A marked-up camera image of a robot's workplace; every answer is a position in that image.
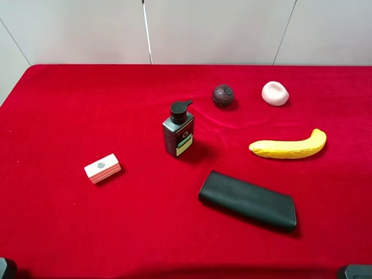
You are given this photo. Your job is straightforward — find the black leather pouch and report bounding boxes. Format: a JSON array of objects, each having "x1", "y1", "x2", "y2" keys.
[{"x1": 198, "y1": 170, "x2": 297, "y2": 232}]

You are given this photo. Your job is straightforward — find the red velvet tablecloth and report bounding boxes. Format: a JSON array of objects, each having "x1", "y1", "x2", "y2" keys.
[{"x1": 1, "y1": 65, "x2": 371, "y2": 278}]

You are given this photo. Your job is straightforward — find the pink white striped block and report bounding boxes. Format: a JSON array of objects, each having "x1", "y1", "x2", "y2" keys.
[{"x1": 84, "y1": 153, "x2": 121, "y2": 184}]

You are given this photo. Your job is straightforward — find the black base corner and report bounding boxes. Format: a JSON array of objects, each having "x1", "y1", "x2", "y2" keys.
[
  {"x1": 0, "y1": 257, "x2": 17, "y2": 279},
  {"x1": 337, "y1": 264, "x2": 372, "y2": 279}
]

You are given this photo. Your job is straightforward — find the yellow toy banana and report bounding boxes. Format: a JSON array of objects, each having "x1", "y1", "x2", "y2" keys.
[{"x1": 248, "y1": 128, "x2": 327, "y2": 159}]

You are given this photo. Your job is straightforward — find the black right base corner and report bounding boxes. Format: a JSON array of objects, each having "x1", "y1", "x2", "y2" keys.
[{"x1": 337, "y1": 264, "x2": 372, "y2": 279}]

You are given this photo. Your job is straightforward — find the white pink foam lump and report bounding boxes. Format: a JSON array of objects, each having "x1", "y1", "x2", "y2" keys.
[{"x1": 262, "y1": 81, "x2": 289, "y2": 106}]

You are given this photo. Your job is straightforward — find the black left base corner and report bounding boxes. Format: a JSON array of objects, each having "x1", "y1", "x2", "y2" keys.
[{"x1": 0, "y1": 257, "x2": 17, "y2": 279}]

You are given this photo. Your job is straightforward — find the dark maroon ball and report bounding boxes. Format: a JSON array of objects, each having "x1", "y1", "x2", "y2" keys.
[{"x1": 212, "y1": 84, "x2": 234, "y2": 108}]

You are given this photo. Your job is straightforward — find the black pump bottle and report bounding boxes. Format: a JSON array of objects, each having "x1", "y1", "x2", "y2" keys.
[{"x1": 162, "y1": 100, "x2": 195, "y2": 158}]

